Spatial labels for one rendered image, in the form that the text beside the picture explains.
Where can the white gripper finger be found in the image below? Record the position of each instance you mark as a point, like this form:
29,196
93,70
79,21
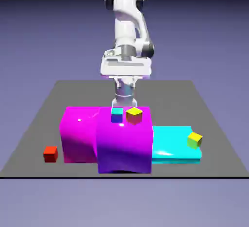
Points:
117,82
135,81

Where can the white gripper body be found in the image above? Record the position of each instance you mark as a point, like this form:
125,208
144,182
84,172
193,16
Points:
124,68

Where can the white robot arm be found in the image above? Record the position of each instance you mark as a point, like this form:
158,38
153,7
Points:
124,12

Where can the small cyan cube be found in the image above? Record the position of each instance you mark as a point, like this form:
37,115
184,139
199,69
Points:
116,115

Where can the small yellow cube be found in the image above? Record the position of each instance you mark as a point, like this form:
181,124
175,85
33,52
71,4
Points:
134,115
194,140

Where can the small red cube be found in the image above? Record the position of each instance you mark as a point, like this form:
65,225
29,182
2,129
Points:
50,154

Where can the large magenta box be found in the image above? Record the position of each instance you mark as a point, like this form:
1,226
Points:
77,133

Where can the large purple box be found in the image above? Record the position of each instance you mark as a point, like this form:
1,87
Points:
124,147

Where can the large cyan box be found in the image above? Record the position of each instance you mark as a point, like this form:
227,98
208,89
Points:
171,141

